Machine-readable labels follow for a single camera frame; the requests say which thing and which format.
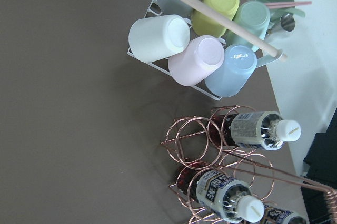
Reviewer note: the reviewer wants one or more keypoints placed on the green plastic cup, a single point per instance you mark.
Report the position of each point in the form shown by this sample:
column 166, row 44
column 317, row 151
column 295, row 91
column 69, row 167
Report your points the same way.
column 254, row 17

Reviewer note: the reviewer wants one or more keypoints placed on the yellow plastic cup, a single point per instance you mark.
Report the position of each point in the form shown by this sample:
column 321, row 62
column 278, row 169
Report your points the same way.
column 203, row 25

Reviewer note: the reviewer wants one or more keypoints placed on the pink plastic cup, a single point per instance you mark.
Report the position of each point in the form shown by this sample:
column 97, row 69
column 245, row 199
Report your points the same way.
column 203, row 56

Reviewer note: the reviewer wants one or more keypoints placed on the blue plastic cup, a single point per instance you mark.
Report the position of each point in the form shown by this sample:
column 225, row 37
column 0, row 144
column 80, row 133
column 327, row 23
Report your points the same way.
column 238, row 65

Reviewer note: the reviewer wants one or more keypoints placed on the steel jigger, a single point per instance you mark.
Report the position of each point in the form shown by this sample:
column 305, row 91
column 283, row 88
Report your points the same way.
column 285, row 24

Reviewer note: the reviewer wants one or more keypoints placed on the tea bottle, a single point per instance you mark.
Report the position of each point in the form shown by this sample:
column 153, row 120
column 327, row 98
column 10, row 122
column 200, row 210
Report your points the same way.
column 227, row 197
column 265, row 130
column 275, row 215

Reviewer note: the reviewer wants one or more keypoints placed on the copper wire bottle basket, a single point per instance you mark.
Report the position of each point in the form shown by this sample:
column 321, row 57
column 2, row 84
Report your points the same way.
column 187, row 141

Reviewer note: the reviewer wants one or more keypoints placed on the white plastic cup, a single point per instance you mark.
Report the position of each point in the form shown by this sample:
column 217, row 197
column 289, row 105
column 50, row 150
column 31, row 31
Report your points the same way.
column 154, row 38

